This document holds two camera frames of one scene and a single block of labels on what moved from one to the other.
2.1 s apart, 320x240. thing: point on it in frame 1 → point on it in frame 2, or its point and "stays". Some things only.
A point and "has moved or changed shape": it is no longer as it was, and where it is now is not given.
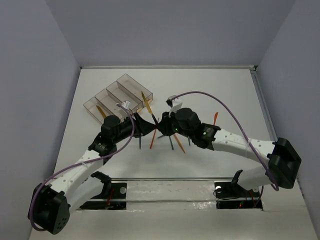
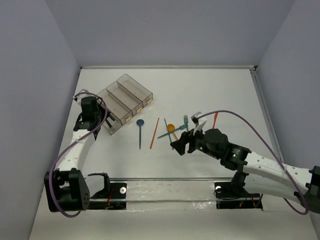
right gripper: [164, 124] → [179, 145]
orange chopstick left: [154, 134] stays
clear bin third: [123, 94] stays
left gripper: [137, 123] → [104, 117]
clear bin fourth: [135, 88] stays
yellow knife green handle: [149, 109] has moved or changed shape
